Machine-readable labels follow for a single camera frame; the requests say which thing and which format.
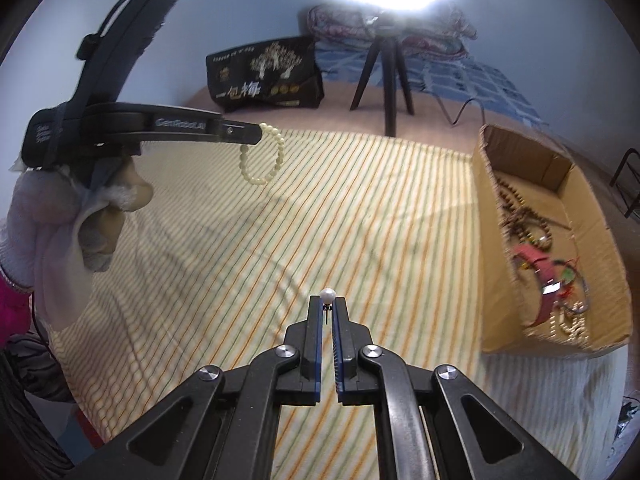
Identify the dark wire bangle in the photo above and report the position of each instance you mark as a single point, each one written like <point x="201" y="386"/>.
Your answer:
<point x="573" y="296"/>

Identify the black snack bag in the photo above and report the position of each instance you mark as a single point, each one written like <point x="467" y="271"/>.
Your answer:
<point x="280" y="72"/>

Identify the striped yellow cloth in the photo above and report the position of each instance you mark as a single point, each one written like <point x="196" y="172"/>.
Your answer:
<point x="214" y="270"/>

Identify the blue patterned bedsheet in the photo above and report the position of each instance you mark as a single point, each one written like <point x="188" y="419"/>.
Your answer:
<point x="458" y="80"/>

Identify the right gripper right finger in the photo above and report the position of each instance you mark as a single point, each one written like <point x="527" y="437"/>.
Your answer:
<point x="431" y="424"/>

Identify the black clothes rack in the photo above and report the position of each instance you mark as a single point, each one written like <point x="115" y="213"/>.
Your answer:
<point x="625" y="182"/>

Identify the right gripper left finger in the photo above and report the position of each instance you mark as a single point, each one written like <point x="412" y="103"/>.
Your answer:
<point x="219" y="424"/>

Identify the black tripod stand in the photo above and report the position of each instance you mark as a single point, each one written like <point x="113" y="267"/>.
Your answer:
<point x="386" y="47"/>

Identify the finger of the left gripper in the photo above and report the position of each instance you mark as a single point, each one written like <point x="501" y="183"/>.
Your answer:
<point x="200" y="124"/>

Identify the white pearl earring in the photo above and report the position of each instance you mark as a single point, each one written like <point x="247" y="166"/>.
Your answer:
<point x="327" y="298"/>

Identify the folded floral quilt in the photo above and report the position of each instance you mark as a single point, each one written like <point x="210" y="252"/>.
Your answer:
<point x="438" y="32"/>

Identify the cardboard box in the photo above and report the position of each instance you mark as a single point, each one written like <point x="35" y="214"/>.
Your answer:
<point x="536" y="205"/>

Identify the left hand white glove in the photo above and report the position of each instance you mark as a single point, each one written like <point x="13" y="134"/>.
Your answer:
<point x="57" y="234"/>

